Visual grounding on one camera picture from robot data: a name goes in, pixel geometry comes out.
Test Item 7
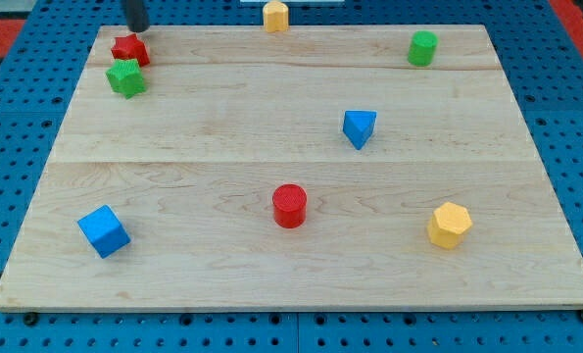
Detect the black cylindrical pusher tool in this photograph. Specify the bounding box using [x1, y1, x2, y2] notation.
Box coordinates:
[121, 0, 150, 33]

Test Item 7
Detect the red star block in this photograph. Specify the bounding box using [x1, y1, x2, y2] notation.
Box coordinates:
[111, 33, 150, 67]

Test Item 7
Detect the green cylinder block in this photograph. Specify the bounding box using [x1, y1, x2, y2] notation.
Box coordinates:
[408, 30, 439, 67]

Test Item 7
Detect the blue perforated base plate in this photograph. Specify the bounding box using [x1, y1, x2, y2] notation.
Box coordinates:
[0, 0, 583, 353]

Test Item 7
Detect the green star block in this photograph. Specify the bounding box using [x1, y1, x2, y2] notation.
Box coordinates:
[106, 59, 146, 99]

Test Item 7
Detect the red cylinder block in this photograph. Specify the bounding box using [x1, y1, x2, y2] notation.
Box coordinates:
[272, 183, 308, 228]

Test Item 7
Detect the blue triangle block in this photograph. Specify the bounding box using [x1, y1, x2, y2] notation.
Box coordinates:
[342, 110, 377, 150]

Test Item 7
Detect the yellow hexagon block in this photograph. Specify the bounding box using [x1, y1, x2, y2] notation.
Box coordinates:
[427, 202, 473, 249]

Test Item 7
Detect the yellow pentagon block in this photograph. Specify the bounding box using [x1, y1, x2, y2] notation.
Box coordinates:
[262, 0, 289, 32]

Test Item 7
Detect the light wooden board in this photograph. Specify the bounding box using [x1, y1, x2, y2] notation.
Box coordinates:
[0, 25, 583, 313]

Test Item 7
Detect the blue cube block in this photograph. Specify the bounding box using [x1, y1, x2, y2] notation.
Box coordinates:
[77, 205, 130, 259]

